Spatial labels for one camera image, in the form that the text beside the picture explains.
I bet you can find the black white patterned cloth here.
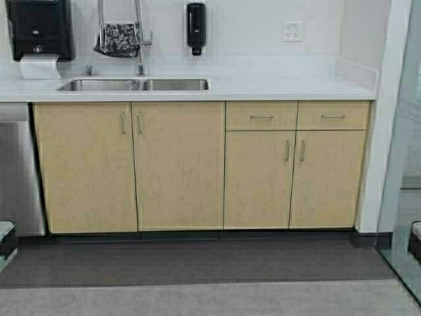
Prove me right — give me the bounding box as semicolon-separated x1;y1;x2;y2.
93;21;140;58

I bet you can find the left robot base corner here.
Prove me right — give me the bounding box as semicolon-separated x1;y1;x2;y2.
1;221;18;271

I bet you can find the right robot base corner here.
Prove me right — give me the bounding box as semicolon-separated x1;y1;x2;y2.
408;221;421;263

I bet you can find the right sink cabinet door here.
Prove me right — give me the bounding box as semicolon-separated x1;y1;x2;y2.
132;101;225;232

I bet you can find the sink cabinet door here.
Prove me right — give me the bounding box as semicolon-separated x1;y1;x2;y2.
33;102;137;234
132;101;225;232

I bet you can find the lower left cabinet door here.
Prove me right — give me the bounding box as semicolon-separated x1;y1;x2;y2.
224;131;295;230

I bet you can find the left wooden drawer front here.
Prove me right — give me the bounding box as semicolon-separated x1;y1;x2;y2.
226;101;298;131

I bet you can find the wooden drawer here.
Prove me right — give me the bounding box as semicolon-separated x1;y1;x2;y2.
226;101;298;131
297;100;370;130

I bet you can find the right wooden drawer front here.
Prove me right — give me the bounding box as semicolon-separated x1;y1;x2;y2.
297;100;370;130

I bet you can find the lower right cabinet door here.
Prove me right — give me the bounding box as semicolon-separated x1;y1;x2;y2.
289;130;366;229

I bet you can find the left sink cabinet door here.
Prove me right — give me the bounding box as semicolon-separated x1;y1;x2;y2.
33;102;137;234

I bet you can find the stainless steel double sink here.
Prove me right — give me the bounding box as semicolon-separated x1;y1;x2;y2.
58;79;209;92

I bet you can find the chrome spring kitchen faucet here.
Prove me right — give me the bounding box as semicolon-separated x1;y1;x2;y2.
93;0;153;76

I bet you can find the stainless steel dishwasher front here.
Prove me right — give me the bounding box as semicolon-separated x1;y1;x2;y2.
1;102;47;237

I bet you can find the white paper towel sheet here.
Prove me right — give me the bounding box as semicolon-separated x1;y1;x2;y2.
20;54;62;80

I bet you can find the black paper towel dispenser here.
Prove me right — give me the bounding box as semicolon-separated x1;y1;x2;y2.
5;0;75;62

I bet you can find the black wall soap dispenser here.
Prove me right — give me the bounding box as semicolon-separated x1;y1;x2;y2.
187;3;207;56

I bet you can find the white wall power outlet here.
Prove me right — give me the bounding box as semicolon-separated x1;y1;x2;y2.
283;21;303;42

